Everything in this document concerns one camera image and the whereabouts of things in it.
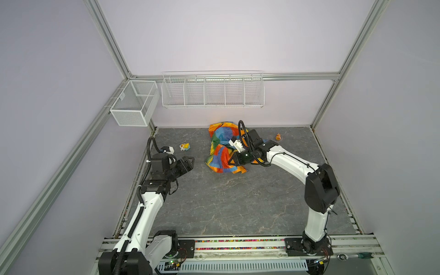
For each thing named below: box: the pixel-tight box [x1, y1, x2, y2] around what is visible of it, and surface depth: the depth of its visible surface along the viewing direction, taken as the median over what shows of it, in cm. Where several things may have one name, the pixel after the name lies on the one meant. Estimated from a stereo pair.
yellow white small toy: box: [179, 142, 191, 152], surface depth 109 cm
